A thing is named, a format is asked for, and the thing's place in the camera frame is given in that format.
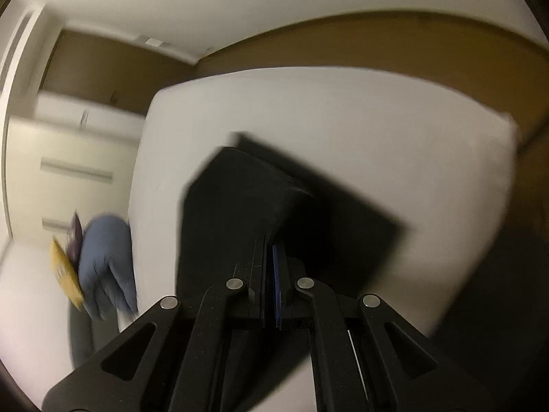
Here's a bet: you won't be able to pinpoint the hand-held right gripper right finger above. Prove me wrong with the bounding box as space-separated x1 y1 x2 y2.
272 244 495 412

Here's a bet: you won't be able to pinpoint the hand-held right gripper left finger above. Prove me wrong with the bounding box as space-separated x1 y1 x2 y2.
42 239 272 412

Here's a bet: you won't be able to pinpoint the black denim pants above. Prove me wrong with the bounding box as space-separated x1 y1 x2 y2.
175 131 409 324

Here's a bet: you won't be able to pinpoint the blue rolled duvet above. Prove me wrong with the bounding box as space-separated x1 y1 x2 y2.
78 214 139 322

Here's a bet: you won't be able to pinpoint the bed with white sheet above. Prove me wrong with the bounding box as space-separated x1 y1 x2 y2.
86 66 522 412

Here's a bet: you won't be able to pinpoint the purple pillow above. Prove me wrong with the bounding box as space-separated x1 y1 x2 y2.
66 211 85 267

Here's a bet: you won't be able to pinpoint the yellow pillow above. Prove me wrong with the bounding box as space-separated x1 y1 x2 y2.
50 236 85 311

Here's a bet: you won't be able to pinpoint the white wardrobe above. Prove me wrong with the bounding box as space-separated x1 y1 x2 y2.
4 93 145 247

